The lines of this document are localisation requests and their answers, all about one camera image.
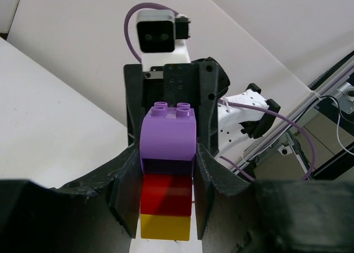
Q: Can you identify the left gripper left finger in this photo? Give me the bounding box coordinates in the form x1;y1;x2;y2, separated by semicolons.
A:
1;143;142;252

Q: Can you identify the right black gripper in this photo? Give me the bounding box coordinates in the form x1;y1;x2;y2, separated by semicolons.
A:
123;57;230;156

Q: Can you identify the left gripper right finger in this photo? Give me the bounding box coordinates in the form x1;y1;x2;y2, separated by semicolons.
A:
194;144;353;252

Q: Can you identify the yellow long lego brick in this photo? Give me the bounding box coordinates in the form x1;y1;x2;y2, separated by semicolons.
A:
140;214;191;241

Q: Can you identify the purple rounded lego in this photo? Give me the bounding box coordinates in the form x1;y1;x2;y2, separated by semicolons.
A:
139;102;197;177

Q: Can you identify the red rounded lego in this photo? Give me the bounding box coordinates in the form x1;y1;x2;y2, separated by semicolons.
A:
140;174;192;217

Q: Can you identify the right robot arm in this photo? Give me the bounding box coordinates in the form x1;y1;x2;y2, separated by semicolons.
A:
123;57;280;156

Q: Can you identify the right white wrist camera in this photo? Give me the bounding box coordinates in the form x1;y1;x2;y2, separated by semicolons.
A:
136;9;191;72

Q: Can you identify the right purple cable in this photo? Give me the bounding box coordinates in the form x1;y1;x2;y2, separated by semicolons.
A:
123;3;317;182

